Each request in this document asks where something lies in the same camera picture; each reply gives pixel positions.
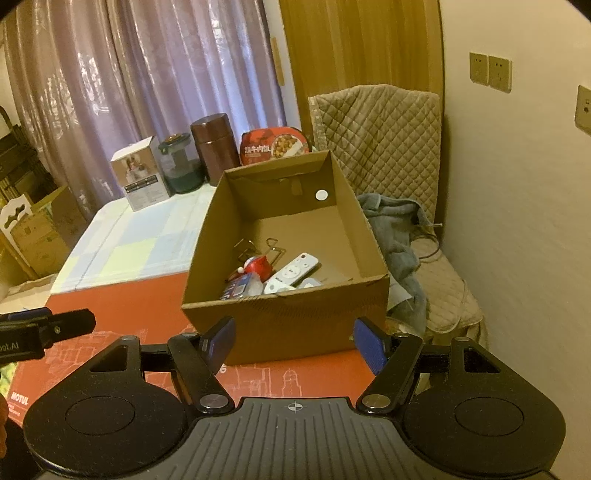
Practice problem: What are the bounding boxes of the beige quilted seat cushion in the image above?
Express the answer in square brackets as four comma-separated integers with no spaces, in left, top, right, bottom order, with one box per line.
[388,222,488,342]

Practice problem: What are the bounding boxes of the red instant meal package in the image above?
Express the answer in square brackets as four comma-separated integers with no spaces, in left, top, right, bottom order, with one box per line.
[239,126,310,167]

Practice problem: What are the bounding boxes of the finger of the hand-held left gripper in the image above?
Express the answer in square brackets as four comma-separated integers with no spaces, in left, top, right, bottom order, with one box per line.
[39,309,97,348]
[0,308,51,325]

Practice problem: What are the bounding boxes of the purple sheer curtain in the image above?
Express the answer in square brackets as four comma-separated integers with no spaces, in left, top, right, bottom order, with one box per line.
[0,0,301,217]

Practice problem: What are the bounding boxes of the pastel checkered tablecloth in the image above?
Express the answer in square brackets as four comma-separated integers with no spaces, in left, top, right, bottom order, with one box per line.
[50,185,218,296]

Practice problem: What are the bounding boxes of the red printed cardboard mat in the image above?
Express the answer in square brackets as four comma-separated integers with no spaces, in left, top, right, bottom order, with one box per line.
[11,272,384,416]

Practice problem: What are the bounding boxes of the red cartoon figurine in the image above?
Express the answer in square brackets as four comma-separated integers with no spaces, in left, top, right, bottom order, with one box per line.
[226,256,273,284]

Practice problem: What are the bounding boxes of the dark folding rack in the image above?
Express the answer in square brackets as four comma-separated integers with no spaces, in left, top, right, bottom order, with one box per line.
[0,106,47,204]

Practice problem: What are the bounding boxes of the wooden door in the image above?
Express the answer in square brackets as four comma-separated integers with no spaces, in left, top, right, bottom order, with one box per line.
[277,0,446,134]

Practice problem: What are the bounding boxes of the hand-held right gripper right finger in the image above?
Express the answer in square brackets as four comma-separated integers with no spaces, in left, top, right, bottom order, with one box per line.
[353,318,504,415]

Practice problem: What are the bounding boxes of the clear toothpick box blue label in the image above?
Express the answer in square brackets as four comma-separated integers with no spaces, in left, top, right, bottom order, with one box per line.
[221,272,264,301]

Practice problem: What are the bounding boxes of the thin dark cable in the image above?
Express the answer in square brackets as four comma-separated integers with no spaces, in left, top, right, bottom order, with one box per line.
[409,217,441,264]

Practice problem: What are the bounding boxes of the white remote control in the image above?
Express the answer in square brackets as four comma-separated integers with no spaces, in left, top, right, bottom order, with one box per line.
[263,251,320,294]

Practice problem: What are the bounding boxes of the white product box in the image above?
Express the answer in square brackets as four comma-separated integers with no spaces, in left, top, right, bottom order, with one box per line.
[110,135,169,212]

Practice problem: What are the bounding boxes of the beige round-port wall socket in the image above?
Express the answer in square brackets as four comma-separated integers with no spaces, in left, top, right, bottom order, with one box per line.
[574,85,591,138]

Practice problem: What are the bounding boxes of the glass jar dark green lid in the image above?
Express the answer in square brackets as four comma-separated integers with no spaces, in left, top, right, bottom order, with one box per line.
[158,133,206,195]

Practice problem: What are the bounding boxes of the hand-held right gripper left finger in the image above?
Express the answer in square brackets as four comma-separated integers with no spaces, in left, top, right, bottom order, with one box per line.
[85,316,237,414]

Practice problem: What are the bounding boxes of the large flattened cardboard box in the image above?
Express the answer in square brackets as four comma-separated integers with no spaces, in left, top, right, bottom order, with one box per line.
[9,185,86,278]

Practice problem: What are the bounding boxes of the metal wire clip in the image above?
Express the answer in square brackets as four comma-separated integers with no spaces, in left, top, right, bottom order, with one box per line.
[233,237,284,273]

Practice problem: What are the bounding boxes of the brown cardboard box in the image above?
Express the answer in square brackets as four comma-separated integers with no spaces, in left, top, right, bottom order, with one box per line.
[181,150,391,366]

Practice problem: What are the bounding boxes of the grey towel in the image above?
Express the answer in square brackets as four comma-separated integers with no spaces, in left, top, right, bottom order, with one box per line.
[355,193,437,337]

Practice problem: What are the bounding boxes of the brown cylindrical canister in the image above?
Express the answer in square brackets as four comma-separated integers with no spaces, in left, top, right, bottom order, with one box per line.
[190,113,241,186]

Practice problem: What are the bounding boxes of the white carved chair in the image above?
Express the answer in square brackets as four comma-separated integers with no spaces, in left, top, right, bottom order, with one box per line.
[0,191,35,278]

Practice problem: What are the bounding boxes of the beige quilted chair cover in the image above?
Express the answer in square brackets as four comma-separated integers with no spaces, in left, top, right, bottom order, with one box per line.
[307,83,441,222]

